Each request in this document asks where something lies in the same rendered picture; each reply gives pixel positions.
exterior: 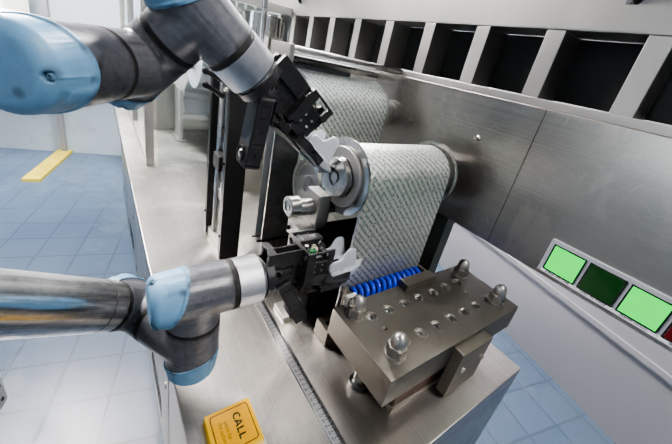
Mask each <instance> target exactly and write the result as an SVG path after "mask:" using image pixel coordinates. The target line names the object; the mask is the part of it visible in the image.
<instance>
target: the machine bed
mask: <svg viewBox="0 0 672 444"><path fill-rule="evenodd" d="M114 111H115V116H116V121H117V126H118V131H119V135H120V140H121V145H122V150H123V155H124V160H125V164H126V169H127V174H128V179H129V184H130V189H131V194H132V198H133V203H134V208H135V213H136V218H137V223H138V227H139V232H140V237H141V242H142V247H143V252H144V256H145V261H146V266H147V271H148V276H149V277H150V276H151V275H153V274H155V273H159V272H164V271H168V270H172V269H176V268H177V267H179V266H192V265H197V264H202V263H207V262H213V261H218V260H223V259H219V258H218V256H217V253H218V252H217V250H216V248H215V246H214V244H213V242H212V240H211V238H210V236H209V234H208V232H205V230H204V219H205V212H204V209H205V196H206V174H207V163H196V164H158V128H154V159H155V165H146V163H145V160H144V157H143V154H142V151H141V148H140V145H139V142H138V139H137V136H136V133H135V130H134V127H133V124H132V121H131V118H130V115H129V112H128V110H125V109H124V108H117V107H115V106H114ZM259 195H260V189H254V190H244V192H243V202H242V213H241V223H240V234H239V244H238V255H237V256H235V257H240V256H245V255H250V254H255V255H256V254H259V253H260V245H261V243H267V242H269V243H270V245H271V246H272V247H273V248H275V247H280V246H285V245H287V244H288V238H289V236H283V237H277V238H271V239H265V240H261V236H258V237H252V235H255V230H256V221H257V212H258V204H259ZM263 300H264V302H265V304H266V306H267V307H268V309H269V311H270V312H271V314H272V316H273V318H274V319H275V321H276V323H277V325H278V326H279V328H280V330H281V331H282V333H283V335H284V337H285V338H286V340H287V342H288V344H289V345H290V347H291V349H292V351H293V352H294V354H295V356H296V357H297V359H298V361H299V363H300V364H301V366H302V368H303V370H304V371H305V373H306V375H307V376H308V378H309V380H310V382H311V383H312V385H313V387H314V389H315V390H316V392H317V394H318V396H319V397H320V399H321V401H322V402H323V404H324V406H325V408H326V409H327V411H328V413H329V415H330V416H331V418H332V420H333V422H334V423H335V425H336V427H337V428H338V430H339V432H340V434H341V435H342V437H343V439H344V441H345V442H346V444H440V443H441V442H443V441H444V440H445V439H446V438H447V437H448V436H449V435H451V434H452V433H453V432H454V431H455V430H456V429H458V428H459V427H460V426H461V425H462V424H463V423H465V422H466V421H467V420H468V419H469V418H470V417H472V416H473V415H474V414H475V413H476V412H477V411H478V410H480V409H481V408H482V407H483V406H484V405H485V404H487V403H488V402H489V401H490V400H491V399H492V398H494V397H495V396H496V395H497V394H498V393H499V392H501V391H502V390H503V389H504V388H505V387H506V386H507V385H509V384H510V383H511V382H512V381H513V380H514V379H515V377H516V376H517V374H518V373H519V371H520V367H519V366H517V365H516V364H515V363H514V362H513V361H512V360H510V359H509V358H508V357H507V356H506V355H504V354H503V353H502V352H501V351H500V350H499V349H497V348H496V347H495V346H494V345H493V344H492V343H490V345H489V347H488V348H487V350H486V352H485V354H484V358H483V359H482V360H481V362H480V363H479V365H478V367H477V369H476V371H475V373H474V375H473V376H472V377H470V378H469V379H467V380H466V381H465V382H463V383H462V384H461V385H459V386H458V387H457V388H455V389H454V390H452V391H451V392H450V393H448V394H447V395H446V396H443V395H442V394H441V393H440V392H439V391H438V390H437V389H436V386H437V384H438V382H439V381H438V382H436V383H435V384H433V385H432V386H430V387H429V388H427V389H426V390H424V391H423V392H421V393H420V394H418V395H417V396H415V397H414V398H412V399H411V400H409V401H408V402H406V403H405V404H403V405H402V406H400V407H399V408H397V409H396V410H394V411H393V412H392V413H390V412H389V411H388V409H387V408H386V407H385V406H383V407H381V406H380V405H379V403H378V402H377V400H376V399H375V398H374V396H373V395H372V393H371V392H370V391H369V389H368V388H367V386H366V388H365V389H364V390H363V391H361V392H357V391H354V390H353V389H352V388H351V387H350V385H349V377H350V375H351V374H352V373H354V372H355V370H354V368H353V367H352V366H351V364H350V363H349V361H348V360H347V359H346V357H345V356H344V354H343V353H342V352H341V350H340V349H339V347H338V346H337V345H336V343H335V342H334V343H332V344H329V345H327V346H323V344H322V343H321V341H320V340H319V338H318V337H317V335H316V334H315V332H314V329H315V324H316V320H317V318H318V317H321V316H324V315H326V314H329V313H332V311H333V308H335V305H332V306H329V307H326V308H323V309H320V310H317V311H314V312H311V313H308V312H307V317H306V318H305V319H303V320H302V321H300V322H299V323H297V324H296V323H295V322H294V320H293V319H291V320H288V321H285V322H283V321H282V319H281V317H280V316H279V314H278V312H277V311H276V309H275V307H274V304H275V303H277V302H280V301H283V300H282V298H281V297H280V295H279V293H278V291H277V289H276V292H275V295H274V296H273V297H271V298H267V299H263ZM218 342H219V350H218V354H217V360H216V363H215V366H214V368H213V370H212V372H211V373H210V374H209V376H207V377H206V378H205V379H204V380H202V381H201V382H199V383H197V384H194V385H190V386H178V385H175V384H173V383H172V382H171V387H172V392H173V397H174V402H175V407H176V411H177V416H178V421H179V426H180V431H181V436H182V440H183V444H202V441H201V437H200V433H199V429H198V423H200V422H202V421H204V418H205V417H206V416H208V415H210V414H213V413H215V412H217V411H219V410H221V409H223V408H226V407H228V406H230V405H232V404H234V403H236V402H239V401H241V400H243V399H245V398H249V400H250V402H251V404H252V407H253V409H254V412H255V414H256V417H257V419H258V422H259V424H260V427H261V429H262V432H263V434H264V437H265V439H266V442H267V444H331V443H330V441H329V439H328V438H327V436H326V434H325V432H324V430H323V428H322V426H321V425H320V423H319V421H318V419H317V417H316V415H315V414H314V412H313V410H312V408H311V406H310V404H309V403H308V401H307V399H306V397H305V395H304V393H303V391H302V390H301V388H300V386H299V384H298V382H297V380H296V379H295V377H294V375H293V373H292V371H291V369H290V368H289V366H288V364H287V362H286V360H285V358H284V356H283V355H282V353H281V351H280V349H279V347H278V345H277V344H276V342H275V340H274V338H273V336H272V334H271V332H270V331H269V329H268V327H267V325H266V323H265V321H264V320H263V318H262V316H261V314H260V312H259V310H258V309H257V307H256V305H255V304H252V305H248V306H245V307H241V308H237V309H234V310H230V311H227V312H223V313H220V327H219V340H218Z"/></svg>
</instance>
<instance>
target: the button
mask: <svg viewBox="0 0 672 444"><path fill-rule="evenodd" d="M203 429H204V432H205V436H206V440H207V444H264V435H263V433H262V430H261V428H260V425H259V423H258V420H257V418H256V415H255V413H254V410H253V408H252V405H251V403H250V400H249V398H245V399H243V400H241V401H239V402H236V403H234V404H232V405H230V406H228V407H226V408H223V409H221V410H219V411H217V412H215V413H213V414H210V415H208V416H206V417H205V418H204V422H203Z"/></svg>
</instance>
